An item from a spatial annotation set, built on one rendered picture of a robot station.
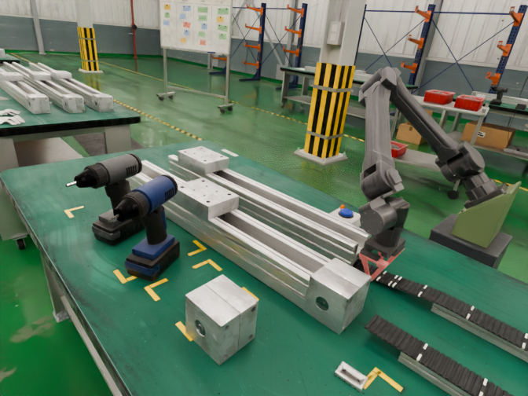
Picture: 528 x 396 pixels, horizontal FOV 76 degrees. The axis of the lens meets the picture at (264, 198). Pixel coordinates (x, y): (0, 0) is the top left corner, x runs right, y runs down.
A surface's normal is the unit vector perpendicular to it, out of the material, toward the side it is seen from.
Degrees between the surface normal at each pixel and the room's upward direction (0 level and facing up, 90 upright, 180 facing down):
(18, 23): 90
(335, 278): 0
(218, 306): 0
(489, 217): 90
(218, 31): 90
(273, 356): 0
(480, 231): 90
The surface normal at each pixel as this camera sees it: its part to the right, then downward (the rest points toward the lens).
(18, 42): 0.69, 0.37
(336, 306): -0.67, 0.26
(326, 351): 0.09, -0.90
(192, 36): -0.44, 0.35
